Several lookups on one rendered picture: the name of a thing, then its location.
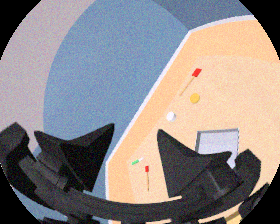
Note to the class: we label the yellow flat disc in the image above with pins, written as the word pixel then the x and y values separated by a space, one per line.
pixel 194 98

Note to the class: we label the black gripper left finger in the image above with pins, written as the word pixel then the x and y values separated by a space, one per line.
pixel 83 155

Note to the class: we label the white short cylinder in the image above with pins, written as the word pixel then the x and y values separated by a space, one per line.
pixel 171 116

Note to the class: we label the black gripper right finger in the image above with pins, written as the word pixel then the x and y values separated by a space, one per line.
pixel 181 165

